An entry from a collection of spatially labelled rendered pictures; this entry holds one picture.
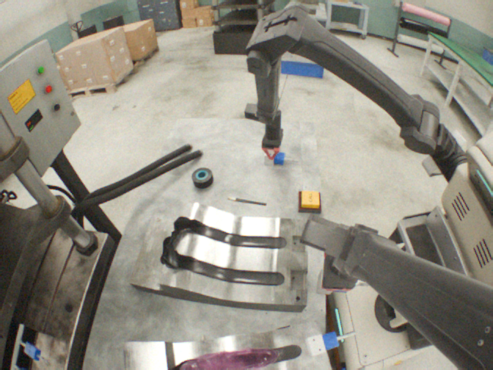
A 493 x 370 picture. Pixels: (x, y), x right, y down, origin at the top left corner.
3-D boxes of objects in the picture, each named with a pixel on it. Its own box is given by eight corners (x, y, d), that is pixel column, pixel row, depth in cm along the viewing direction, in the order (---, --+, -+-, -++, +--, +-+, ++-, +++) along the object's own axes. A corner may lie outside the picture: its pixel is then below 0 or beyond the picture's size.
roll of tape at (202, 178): (189, 185, 97) (187, 178, 94) (200, 171, 101) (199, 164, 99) (206, 191, 94) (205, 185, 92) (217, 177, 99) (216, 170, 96)
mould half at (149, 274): (304, 234, 80) (309, 210, 70) (301, 312, 64) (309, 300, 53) (158, 222, 86) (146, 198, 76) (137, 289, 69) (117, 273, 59)
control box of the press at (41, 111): (163, 250, 166) (53, 35, 55) (151, 291, 146) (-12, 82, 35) (136, 246, 168) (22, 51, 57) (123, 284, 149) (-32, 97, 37)
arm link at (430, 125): (445, 153, 44) (448, 133, 45) (433, 133, 40) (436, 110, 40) (414, 150, 53) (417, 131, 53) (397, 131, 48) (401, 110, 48)
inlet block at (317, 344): (348, 325, 57) (355, 322, 53) (353, 341, 54) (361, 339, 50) (304, 340, 56) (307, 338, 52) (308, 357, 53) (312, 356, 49)
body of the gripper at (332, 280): (323, 288, 47) (332, 275, 41) (326, 244, 53) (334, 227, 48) (352, 290, 46) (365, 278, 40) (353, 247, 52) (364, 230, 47)
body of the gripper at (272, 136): (261, 146, 91) (260, 130, 86) (267, 130, 98) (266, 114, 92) (279, 149, 90) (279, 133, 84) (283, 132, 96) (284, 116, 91)
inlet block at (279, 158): (298, 161, 102) (299, 152, 98) (296, 170, 99) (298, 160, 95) (266, 156, 105) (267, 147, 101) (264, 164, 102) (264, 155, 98)
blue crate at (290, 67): (323, 68, 346) (323, 56, 329) (323, 79, 320) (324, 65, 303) (283, 64, 358) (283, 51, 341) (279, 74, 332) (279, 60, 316)
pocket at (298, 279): (305, 275, 66) (307, 271, 63) (305, 294, 62) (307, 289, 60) (289, 274, 66) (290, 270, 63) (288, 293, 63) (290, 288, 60)
